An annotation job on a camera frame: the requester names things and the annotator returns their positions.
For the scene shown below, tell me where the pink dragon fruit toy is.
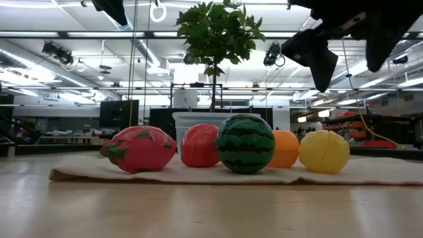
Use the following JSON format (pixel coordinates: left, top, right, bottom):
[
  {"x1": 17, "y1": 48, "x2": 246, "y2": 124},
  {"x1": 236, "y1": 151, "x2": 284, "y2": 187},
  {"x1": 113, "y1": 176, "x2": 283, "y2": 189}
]
[{"x1": 100, "y1": 125, "x2": 178, "y2": 175}]

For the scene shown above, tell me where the metal shelf with red bins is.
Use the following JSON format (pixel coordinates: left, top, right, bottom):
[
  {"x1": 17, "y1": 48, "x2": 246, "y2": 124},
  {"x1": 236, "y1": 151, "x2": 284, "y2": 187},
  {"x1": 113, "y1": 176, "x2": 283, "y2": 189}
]
[{"x1": 322, "y1": 111, "x2": 423, "y2": 150}]

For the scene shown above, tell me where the orange fruit toy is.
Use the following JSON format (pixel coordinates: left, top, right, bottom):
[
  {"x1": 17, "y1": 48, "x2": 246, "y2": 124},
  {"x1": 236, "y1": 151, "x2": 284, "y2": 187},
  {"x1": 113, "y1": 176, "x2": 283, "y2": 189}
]
[{"x1": 266, "y1": 129, "x2": 300, "y2": 169}]

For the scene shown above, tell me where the yellow hanging cable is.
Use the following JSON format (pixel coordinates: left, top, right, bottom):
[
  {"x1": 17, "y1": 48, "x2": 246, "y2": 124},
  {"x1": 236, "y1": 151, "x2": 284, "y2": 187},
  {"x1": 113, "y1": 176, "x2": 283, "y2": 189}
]
[{"x1": 341, "y1": 36, "x2": 408, "y2": 150}]

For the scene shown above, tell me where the clear plastic tupperware container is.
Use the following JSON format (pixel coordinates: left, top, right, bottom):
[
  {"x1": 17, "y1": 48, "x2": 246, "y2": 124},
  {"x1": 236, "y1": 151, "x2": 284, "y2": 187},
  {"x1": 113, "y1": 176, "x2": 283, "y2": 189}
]
[{"x1": 171, "y1": 111, "x2": 262, "y2": 155}]

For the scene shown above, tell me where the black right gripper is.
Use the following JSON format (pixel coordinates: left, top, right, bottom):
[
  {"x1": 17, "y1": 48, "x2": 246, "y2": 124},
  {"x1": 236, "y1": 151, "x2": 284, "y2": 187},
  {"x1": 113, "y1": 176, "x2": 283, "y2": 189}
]
[{"x1": 280, "y1": 0, "x2": 423, "y2": 94}]

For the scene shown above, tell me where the green striped watermelon toy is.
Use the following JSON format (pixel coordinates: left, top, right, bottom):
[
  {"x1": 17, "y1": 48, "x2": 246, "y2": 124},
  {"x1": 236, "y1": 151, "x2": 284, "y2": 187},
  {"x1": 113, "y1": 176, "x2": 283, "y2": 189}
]
[{"x1": 213, "y1": 113, "x2": 276, "y2": 175}]

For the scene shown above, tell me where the white cable ring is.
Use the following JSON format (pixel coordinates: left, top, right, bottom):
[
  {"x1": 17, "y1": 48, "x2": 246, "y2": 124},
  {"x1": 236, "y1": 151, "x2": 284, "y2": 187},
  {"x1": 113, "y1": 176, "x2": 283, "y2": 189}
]
[{"x1": 149, "y1": 0, "x2": 168, "y2": 24}]

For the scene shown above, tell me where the black ceiling cable reel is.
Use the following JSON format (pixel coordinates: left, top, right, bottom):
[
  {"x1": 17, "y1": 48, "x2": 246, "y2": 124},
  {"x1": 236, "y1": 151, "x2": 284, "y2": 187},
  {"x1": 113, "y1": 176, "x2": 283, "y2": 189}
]
[
  {"x1": 42, "y1": 40, "x2": 75, "y2": 65},
  {"x1": 263, "y1": 42, "x2": 286, "y2": 67}
]

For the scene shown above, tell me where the green leafy potted plant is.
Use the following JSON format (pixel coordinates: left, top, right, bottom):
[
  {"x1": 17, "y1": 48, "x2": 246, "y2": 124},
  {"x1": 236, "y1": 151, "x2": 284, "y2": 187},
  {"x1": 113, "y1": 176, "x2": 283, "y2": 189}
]
[{"x1": 174, "y1": 0, "x2": 267, "y2": 112}]

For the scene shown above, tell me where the black monitor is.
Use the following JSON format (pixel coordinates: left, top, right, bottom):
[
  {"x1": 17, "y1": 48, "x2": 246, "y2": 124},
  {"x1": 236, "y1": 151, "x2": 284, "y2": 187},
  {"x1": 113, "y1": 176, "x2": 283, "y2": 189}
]
[{"x1": 99, "y1": 99, "x2": 140, "y2": 129}]

